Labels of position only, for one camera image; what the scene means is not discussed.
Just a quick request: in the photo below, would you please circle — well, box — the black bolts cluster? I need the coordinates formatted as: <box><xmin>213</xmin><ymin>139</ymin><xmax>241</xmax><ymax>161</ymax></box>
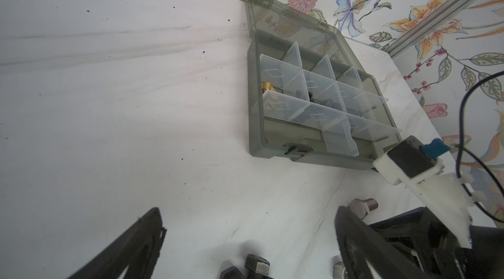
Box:
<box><xmin>220</xmin><ymin>254</ymin><xmax>271</xmax><ymax>279</ymax></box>

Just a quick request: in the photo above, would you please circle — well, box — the right aluminium corner post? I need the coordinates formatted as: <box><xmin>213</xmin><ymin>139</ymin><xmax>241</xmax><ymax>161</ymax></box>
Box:
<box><xmin>384</xmin><ymin>0</ymin><xmax>476</xmax><ymax>57</ymax></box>

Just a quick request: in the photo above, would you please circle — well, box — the black wing nut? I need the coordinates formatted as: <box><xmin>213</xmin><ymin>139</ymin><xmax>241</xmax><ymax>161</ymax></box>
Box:
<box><xmin>308</xmin><ymin>92</ymin><xmax>335</xmax><ymax>108</ymax></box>

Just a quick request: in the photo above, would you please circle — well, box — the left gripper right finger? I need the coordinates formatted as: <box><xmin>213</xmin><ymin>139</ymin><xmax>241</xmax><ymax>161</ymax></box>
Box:
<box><xmin>335</xmin><ymin>206</ymin><xmax>429</xmax><ymax>278</ymax></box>

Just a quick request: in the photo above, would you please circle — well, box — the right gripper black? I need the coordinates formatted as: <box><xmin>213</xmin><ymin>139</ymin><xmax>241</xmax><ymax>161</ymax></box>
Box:
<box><xmin>370</xmin><ymin>208</ymin><xmax>503</xmax><ymax>278</ymax></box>

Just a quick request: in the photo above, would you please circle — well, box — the grey plastic organizer box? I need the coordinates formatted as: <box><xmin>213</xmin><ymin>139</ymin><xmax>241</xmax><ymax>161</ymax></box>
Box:
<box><xmin>244</xmin><ymin>0</ymin><xmax>402</xmax><ymax>170</ymax></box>

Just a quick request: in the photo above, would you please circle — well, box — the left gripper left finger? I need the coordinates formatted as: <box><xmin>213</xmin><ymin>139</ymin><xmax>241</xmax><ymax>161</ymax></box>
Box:
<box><xmin>71</xmin><ymin>208</ymin><xmax>167</xmax><ymax>278</ymax></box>

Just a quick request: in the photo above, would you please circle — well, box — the silver cap nut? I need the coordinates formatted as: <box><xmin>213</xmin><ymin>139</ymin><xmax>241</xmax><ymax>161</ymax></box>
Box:
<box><xmin>333</xmin><ymin>262</ymin><xmax>348</xmax><ymax>279</ymax></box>

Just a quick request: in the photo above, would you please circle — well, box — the silver hex bolt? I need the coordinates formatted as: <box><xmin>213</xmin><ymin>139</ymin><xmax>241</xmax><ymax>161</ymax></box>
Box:
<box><xmin>348</xmin><ymin>198</ymin><xmax>379</xmax><ymax>220</ymax></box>

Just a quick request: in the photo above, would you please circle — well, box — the brass wing nut in box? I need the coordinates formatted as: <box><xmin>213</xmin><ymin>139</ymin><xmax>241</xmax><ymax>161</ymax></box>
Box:
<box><xmin>261</xmin><ymin>82</ymin><xmax>275</xmax><ymax>92</ymax></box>

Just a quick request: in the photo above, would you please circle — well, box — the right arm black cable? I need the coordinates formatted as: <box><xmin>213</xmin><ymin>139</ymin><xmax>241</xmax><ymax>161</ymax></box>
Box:
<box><xmin>455</xmin><ymin>70</ymin><xmax>504</xmax><ymax>225</ymax></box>

